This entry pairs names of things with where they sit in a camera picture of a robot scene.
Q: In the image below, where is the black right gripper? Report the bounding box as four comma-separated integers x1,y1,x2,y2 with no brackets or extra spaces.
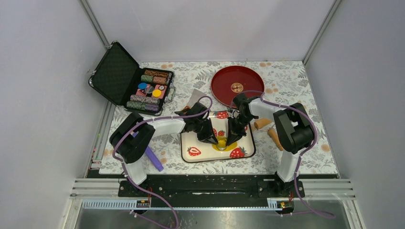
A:
227,115,255,147

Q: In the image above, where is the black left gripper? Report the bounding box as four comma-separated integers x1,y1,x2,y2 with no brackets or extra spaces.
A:
193,120,216,146

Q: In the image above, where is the yellow dough piece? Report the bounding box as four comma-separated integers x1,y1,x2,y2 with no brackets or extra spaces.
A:
212,142,238,152

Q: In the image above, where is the small glass cup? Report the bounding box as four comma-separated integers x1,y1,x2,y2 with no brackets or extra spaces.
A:
216,136,227,151

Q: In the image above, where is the wooden dough roller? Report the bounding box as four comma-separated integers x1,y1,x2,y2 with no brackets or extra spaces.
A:
254,118,284,151

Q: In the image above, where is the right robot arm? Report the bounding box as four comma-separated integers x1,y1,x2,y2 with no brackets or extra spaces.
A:
226,93,317,197

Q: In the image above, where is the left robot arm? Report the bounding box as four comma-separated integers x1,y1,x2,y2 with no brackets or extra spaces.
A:
109,102,218,196

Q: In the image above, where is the floral table mat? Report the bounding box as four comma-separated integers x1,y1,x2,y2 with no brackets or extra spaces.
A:
98,61,339,175

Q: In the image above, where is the red round plate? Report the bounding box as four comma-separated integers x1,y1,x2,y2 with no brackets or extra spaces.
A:
211,66,265,107

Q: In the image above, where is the purple cylinder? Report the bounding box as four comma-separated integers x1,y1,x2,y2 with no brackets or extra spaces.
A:
131,132,164,172

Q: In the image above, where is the black poker chip case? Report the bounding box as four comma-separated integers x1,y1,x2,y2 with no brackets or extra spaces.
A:
88,41,175,116

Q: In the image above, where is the metal spatula wooden handle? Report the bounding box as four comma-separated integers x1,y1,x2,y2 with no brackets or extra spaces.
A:
185,89,206,108

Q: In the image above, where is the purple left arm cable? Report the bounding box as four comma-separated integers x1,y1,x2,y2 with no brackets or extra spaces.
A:
112,96,213,229

